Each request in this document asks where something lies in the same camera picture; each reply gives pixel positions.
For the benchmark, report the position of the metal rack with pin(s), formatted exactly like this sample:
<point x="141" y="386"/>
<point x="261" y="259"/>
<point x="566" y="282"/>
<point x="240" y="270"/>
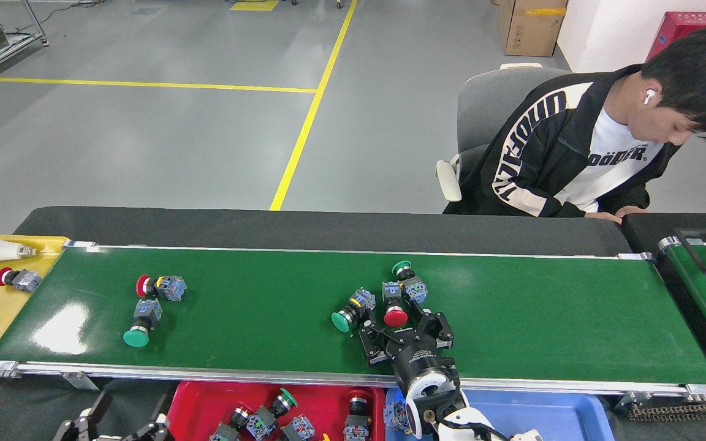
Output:
<point x="22" y="41"/>

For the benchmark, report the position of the person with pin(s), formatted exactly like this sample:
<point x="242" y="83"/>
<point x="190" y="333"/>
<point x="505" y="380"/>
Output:
<point x="531" y="153"/>

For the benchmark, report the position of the blue plastic bin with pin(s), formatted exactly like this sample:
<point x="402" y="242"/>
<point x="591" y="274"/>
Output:
<point x="543" y="410"/>

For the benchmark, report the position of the red plastic bin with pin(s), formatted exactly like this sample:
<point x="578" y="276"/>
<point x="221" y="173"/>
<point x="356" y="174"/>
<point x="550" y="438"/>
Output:
<point x="206" y="398"/>

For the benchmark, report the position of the white circuit breaker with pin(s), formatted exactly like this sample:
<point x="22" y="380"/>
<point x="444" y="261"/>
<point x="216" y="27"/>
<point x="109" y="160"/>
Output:
<point x="526" y="436"/>

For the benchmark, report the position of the white earbud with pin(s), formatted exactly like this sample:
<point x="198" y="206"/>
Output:
<point x="649" y="96"/>

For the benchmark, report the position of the cardboard box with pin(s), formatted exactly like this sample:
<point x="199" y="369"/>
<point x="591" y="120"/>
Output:
<point x="531" y="27"/>

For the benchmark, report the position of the person's left hand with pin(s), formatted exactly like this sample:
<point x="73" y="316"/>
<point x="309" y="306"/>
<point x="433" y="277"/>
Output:
<point x="632" y="210"/>

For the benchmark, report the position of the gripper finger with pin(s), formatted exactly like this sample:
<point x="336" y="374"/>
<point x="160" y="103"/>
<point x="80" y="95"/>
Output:
<point x="160" y="425"/>
<point x="98" y="407"/>

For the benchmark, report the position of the person's right hand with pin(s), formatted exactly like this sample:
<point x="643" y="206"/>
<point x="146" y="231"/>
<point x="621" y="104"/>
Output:
<point x="604" y="217"/>

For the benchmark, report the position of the red push button switch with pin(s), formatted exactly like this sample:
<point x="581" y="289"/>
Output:
<point x="171" y="287"/>
<point x="395" y="316"/>
<point x="225" y="432"/>
<point x="356" y="422"/>
<point x="25" y="280"/>

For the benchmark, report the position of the red fire extinguisher box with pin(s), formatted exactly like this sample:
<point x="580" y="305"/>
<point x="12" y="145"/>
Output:
<point x="684" y="24"/>

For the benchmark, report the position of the grey office chair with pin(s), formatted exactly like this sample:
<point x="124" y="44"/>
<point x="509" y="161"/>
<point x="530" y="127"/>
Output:
<point x="488" y="110"/>

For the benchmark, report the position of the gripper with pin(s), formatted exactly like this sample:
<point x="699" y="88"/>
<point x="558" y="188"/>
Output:
<point x="417" y="361"/>

